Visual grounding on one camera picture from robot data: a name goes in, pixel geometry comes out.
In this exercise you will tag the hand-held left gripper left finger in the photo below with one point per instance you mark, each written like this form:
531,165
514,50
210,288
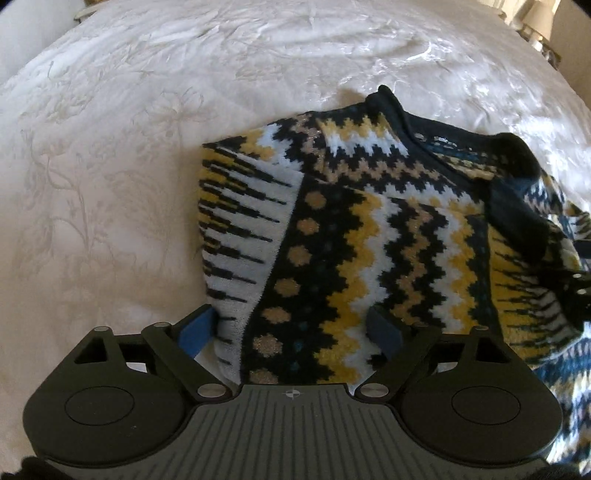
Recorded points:
199,333

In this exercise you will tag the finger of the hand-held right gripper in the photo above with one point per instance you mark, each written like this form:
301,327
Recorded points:
578,297

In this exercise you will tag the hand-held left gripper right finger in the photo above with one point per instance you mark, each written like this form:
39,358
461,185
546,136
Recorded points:
382,333

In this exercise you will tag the bedside lamp with cream shade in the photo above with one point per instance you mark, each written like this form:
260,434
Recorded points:
538,18

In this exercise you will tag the zigzag patterned knit sweater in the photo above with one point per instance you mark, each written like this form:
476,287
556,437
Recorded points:
369,230

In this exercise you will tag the cream embossed bedspread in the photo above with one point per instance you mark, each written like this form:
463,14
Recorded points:
138,138

